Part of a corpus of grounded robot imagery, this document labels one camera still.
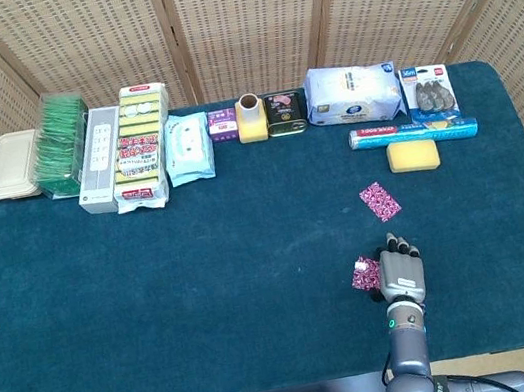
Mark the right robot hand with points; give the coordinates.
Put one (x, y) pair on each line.
(402, 278)

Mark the pink white patterned rectangular block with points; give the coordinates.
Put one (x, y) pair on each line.
(381, 201)
(365, 280)

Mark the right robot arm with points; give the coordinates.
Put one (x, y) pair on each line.
(409, 353)

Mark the yellow rectangular sponge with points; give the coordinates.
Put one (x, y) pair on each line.
(412, 155)

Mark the beige lunch box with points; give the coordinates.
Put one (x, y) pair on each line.
(10, 166)

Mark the correction tape blister pack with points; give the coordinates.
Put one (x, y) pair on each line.
(429, 93)

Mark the white blue tissue pack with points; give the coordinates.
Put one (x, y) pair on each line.
(350, 94)

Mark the clear box green tea bags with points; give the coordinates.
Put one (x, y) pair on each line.
(58, 150)

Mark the teal felt table cover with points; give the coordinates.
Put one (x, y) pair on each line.
(203, 267)

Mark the gold luncheon meat can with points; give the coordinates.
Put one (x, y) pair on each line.
(284, 113)

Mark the yellow notched sponge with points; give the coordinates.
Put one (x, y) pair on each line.
(253, 132)

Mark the white power strip box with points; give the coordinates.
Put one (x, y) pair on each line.
(98, 159)

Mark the small purple box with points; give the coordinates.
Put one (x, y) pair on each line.
(223, 124)

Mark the yellow sponge multipack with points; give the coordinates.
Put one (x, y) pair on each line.
(139, 146)

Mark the light blue wet wipes pack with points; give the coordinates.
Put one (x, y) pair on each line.
(187, 148)

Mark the wicker folding screen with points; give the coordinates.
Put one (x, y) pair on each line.
(250, 15)

